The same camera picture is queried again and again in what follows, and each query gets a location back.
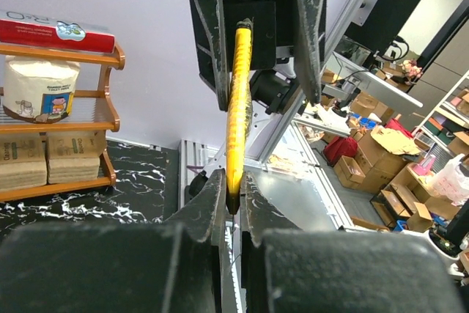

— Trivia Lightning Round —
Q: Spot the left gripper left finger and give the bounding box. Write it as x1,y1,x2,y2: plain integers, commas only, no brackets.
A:
1,169,226,312

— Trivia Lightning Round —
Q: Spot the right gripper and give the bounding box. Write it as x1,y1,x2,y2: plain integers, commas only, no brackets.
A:
189,0,327,111

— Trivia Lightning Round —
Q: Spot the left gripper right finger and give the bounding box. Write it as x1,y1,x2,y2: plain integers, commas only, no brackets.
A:
240,173,465,312

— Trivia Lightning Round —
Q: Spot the yellow utility knife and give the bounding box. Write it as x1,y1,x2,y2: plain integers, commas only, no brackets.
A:
226,18,254,215

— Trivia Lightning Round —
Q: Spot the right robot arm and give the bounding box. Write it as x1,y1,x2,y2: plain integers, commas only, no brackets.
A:
190,0,327,114

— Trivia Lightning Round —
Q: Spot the red silver toothpaste box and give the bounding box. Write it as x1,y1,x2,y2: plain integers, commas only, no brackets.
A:
1,10,116,54

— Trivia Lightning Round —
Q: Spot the lower beige cleaning pad pack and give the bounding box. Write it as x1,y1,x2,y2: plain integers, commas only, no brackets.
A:
46,131,107,184

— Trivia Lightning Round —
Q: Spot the beige cleaning pad pack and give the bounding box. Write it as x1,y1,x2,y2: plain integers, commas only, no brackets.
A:
46,131,107,184
1,133,48,192

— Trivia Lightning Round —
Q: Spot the orange wooden shelf rack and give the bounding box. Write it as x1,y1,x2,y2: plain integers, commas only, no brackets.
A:
1,44,125,202

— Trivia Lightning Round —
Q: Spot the upper beige cleaning pad pack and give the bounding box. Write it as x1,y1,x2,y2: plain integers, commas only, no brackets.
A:
1,133,48,192

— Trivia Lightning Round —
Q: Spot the right toilet paper roll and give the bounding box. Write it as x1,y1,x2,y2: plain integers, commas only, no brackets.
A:
2,56,81,124

